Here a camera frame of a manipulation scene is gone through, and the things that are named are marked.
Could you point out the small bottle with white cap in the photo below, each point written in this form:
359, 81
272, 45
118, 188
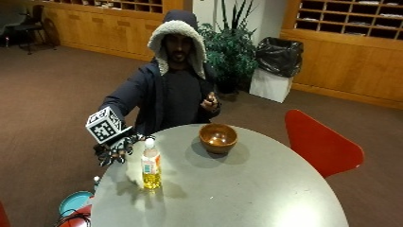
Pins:
95, 182

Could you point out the white marker cube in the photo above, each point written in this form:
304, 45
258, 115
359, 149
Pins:
103, 125

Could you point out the plastic bottle with yellow liquid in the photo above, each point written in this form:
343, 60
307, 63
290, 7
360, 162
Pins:
150, 165

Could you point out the person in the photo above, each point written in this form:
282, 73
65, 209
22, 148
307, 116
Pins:
175, 78

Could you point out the brown wooden bowl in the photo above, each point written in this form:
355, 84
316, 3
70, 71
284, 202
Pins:
218, 137

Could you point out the green potted plant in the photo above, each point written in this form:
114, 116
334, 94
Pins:
230, 53

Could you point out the teal round lid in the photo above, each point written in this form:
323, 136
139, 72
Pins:
73, 202

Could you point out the white bin with black bag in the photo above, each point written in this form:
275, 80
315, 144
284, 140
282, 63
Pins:
276, 69

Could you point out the red round object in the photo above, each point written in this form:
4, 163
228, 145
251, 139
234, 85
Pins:
77, 217

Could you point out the red chair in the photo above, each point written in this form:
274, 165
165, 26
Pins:
323, 145

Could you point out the wooden cabinet with cubby shelves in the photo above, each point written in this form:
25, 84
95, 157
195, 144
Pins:
348, 50
105, 25

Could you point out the black chair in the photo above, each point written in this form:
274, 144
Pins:
30, 26

